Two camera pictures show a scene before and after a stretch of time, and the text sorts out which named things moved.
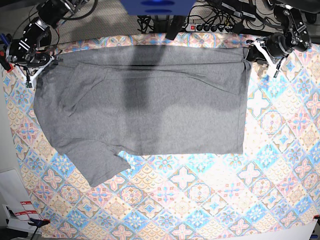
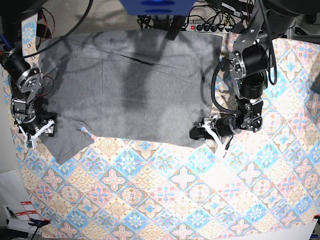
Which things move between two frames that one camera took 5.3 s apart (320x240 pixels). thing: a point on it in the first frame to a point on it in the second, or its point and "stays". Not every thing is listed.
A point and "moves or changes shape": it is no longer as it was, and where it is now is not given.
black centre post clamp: (175, 26) stays
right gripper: (276, 44) to (226, 126)
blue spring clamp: (39, 222) stays
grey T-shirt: (96, 102) moves or changes shape
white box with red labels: (19, 220) stays
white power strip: (210, 28) stays
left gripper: (35, 58) to (35, 123)
